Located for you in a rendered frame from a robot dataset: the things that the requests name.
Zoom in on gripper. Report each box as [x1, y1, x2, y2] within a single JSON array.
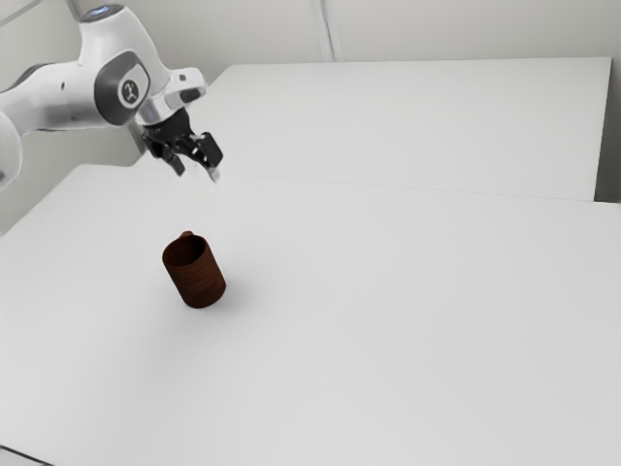
[[140, 108, 225, 184]]

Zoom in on brown wooden mug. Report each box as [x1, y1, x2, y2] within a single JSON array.
[[161, 230, 228, 310]]

